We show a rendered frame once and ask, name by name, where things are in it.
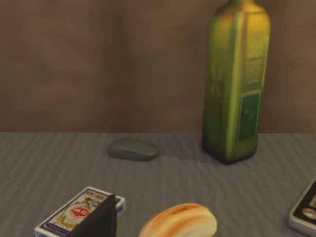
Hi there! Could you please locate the bread bun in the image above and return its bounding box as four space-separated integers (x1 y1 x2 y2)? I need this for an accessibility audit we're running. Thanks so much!
138 203 218 237

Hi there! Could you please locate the dark grey computer mouse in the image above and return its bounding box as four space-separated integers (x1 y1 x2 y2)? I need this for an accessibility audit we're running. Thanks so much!
106 137 159 162

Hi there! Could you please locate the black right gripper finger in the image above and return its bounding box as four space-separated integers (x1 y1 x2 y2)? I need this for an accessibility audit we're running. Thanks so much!
69 194 117 237

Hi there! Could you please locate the playing card box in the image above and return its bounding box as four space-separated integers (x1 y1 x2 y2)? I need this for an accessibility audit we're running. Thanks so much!
34 186 126 237

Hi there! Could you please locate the green square glass bottle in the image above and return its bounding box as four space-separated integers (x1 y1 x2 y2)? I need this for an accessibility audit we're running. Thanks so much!
201 0 272 165

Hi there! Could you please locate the grey digital scale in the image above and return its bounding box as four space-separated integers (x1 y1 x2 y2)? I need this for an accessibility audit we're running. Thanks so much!
288 175 316 237

